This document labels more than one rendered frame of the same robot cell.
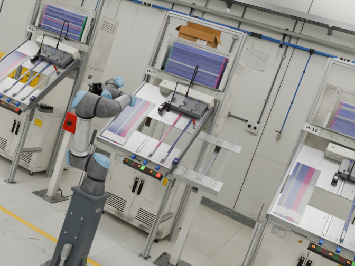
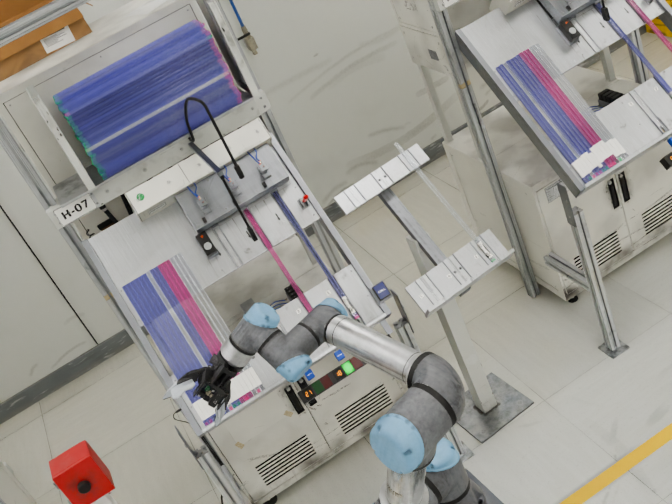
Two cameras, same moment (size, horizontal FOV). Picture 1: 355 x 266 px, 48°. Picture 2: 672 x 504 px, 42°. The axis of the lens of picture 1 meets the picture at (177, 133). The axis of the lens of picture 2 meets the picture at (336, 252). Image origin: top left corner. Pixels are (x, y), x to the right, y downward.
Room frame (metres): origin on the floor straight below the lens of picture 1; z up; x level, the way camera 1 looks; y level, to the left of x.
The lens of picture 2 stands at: (1.10, 1.23, 2.32)
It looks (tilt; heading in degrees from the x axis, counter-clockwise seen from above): 31 degrees down; 327
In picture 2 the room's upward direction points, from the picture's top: 25 degrees counter-clockwise
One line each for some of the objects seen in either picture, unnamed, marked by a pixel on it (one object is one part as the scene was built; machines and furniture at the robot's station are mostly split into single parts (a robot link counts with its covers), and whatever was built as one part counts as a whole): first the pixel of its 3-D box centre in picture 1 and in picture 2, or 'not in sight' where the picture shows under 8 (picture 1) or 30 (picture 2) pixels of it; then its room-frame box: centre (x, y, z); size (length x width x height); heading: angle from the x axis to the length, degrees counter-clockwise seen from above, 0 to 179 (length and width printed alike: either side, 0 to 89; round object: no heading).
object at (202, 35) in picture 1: (207, 36); (55, 15); (3.81, 0.03, 1.82); 0.68 x 0.30 x 0.20; 69
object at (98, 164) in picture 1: (99, 165); (436, 468); (2.39, 0.39, 0.72); 0.13 x 0.12 x 0.14; 87
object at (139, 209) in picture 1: (151, 190); (278, 368); (3.63, 0.05, 0.31); 0.70 x 0.65 x 0.62; 69
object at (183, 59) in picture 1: (196, 65); (150, 98); (3.49, 0.04, 1.52); 0.51 x 0.13 x 0.27; 69
